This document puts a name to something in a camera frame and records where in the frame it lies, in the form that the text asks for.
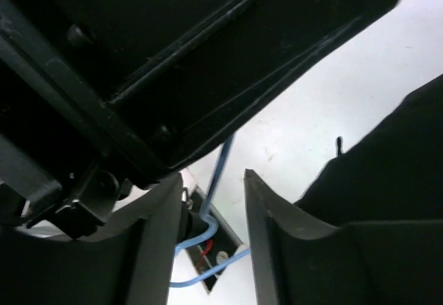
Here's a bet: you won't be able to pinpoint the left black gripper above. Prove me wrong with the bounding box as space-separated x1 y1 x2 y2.
1 0 399 238

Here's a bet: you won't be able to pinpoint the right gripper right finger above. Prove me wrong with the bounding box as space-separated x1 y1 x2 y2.
244 169 442 304

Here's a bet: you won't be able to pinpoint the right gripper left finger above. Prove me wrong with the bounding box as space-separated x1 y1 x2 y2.
1 173 183 304

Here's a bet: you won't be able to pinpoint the light blue wire hanger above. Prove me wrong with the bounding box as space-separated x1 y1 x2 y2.
168 133 251 289

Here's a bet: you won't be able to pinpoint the black trousers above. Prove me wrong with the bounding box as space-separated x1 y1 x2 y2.
295 77 442 225

